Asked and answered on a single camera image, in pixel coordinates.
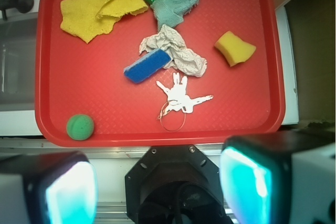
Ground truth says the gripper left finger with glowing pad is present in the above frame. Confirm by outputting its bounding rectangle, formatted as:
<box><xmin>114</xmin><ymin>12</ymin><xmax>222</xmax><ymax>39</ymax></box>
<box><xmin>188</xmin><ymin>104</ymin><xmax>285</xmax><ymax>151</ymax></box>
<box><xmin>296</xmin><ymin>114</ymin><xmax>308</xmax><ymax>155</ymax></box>
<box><xmin>1</xmin><ymin>151</ymin><xmax>98</xmax><ymax>223</ymax></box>

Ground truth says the yellow sponge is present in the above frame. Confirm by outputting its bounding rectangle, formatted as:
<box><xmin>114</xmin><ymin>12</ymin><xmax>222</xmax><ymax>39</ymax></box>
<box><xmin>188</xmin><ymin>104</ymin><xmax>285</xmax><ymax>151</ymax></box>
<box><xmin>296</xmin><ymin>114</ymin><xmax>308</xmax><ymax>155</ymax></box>
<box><xmin>214</xmin><ymin>31</ymin><xmax>257</xmax><ymax>67</ymax></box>

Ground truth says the blue sponge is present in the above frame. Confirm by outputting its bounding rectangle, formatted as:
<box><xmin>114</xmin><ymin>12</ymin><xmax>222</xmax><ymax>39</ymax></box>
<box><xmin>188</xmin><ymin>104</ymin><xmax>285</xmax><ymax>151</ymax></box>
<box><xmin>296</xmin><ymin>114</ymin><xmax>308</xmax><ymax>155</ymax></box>
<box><xmin>123</xmin><ymin>48</ymin><xmax>172</xmax><ymax>84</ymax></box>

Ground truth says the green sponge ball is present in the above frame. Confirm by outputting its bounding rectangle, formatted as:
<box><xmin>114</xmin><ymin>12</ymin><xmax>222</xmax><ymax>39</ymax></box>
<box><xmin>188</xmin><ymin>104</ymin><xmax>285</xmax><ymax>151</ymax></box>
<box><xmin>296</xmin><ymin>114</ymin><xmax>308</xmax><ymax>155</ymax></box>
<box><xmin>66</xmin><ymin>114</ymin><xmax>95</xmax><ymax>141</ymax></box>

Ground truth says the yellow cloth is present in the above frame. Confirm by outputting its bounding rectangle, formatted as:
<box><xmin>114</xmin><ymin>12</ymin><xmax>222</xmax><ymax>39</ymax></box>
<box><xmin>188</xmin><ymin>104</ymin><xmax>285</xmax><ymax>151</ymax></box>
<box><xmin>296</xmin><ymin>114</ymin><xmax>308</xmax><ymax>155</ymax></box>
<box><xmin>60</xmin><ymin>0</ymin><xmax>148</xmax><ymax>44</ymax></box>

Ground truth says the silver key bunch on ring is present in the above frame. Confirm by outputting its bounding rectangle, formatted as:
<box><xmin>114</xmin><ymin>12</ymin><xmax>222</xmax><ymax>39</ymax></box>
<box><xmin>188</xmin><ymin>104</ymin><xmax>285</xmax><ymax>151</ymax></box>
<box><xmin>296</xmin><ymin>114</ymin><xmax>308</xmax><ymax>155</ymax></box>
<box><xmin>156</xmin><ymin>72</ymin><xmax>214</xmax><ymax>132</ymax></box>

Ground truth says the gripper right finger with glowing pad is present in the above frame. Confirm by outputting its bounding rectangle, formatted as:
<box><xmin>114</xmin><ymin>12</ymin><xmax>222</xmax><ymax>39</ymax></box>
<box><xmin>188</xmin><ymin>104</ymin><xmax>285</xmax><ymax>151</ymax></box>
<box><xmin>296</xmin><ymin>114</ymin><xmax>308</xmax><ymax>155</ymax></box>
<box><xmin>219</xmin><ymin>130</ymin><xmax>335</xmax><ymax>223</ymax></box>

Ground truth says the crumpled white paper towel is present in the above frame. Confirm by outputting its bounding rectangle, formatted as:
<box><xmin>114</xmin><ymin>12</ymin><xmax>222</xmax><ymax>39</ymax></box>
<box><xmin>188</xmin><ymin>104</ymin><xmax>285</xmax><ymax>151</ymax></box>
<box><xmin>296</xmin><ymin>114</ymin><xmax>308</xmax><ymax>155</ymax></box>
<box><xmin>139</xmin><ymin>24</ymin><xmax>207</xmax><ymax>78</ymax></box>

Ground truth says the grey-green knitted cloth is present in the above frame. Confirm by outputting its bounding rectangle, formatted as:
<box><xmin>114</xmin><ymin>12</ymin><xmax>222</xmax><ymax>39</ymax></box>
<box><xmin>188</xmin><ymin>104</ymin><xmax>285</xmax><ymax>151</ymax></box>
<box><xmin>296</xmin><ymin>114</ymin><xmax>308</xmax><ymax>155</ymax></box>
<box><xmin>151</xmin><ymin>0</ymin><xmax>200</xmax><ymax>31</ymax></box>

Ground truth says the red plastic tray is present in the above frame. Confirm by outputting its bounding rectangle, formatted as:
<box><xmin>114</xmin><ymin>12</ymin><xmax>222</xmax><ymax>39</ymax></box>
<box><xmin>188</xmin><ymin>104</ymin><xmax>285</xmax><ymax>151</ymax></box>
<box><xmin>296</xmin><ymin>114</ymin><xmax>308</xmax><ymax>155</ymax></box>
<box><xmin>35</xmin><ymin>0</ymin><xmax>285</xmax><ymax>147</ymax></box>

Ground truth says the black octagonal mount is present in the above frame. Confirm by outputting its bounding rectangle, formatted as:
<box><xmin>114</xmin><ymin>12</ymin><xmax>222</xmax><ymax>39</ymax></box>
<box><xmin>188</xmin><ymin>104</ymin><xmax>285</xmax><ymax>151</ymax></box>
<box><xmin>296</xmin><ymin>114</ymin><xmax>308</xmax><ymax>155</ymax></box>
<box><xmin>124</xmin><ymin>145</ymin><xmax>233</xmax><ymax>223</ymax></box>

